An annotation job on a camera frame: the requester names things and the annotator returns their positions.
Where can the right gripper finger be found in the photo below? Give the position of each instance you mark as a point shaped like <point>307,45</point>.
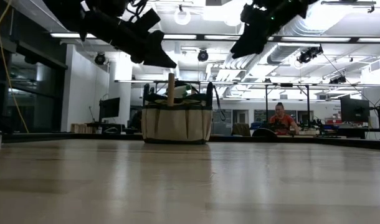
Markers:
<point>250,45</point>

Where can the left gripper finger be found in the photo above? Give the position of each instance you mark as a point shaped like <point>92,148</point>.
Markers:
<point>155,53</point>

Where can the green necked wooden garden tool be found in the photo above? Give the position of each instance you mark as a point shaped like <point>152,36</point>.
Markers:
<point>171,90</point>

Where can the beige gardening bag green trim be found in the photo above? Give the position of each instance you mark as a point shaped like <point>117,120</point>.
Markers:
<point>177,124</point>

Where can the black monitor on arm stand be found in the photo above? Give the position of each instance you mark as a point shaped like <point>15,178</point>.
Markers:
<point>355,110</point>

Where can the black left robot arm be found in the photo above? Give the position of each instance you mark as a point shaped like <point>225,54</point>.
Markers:
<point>65,12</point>

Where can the black round ceiling lamp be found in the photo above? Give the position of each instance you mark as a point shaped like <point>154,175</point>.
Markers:
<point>203,55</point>
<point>100,58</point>

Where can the long ceiling light bar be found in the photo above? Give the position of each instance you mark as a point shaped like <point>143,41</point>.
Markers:
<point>190,36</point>

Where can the black ceiling lamp cluster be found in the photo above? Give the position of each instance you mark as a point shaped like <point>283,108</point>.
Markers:
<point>308,54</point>

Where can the black computer monitor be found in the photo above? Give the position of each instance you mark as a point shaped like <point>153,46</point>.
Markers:
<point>109,108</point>

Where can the person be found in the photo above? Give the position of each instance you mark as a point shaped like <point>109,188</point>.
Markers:
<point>283,121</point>

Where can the olive chair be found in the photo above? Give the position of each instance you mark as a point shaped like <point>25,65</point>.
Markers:
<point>242,130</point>

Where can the black round chair back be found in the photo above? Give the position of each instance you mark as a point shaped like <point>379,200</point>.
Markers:
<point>263,133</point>

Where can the black ceiling lamp pair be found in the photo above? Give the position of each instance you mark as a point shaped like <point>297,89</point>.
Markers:
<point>338,80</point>

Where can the wooden crate stack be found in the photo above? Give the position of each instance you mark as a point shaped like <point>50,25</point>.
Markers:
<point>79,128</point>

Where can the silver ceiling air duct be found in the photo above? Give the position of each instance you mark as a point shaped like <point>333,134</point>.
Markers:
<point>280,54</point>

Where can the black metal frame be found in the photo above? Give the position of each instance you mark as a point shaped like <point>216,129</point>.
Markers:
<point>266,102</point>

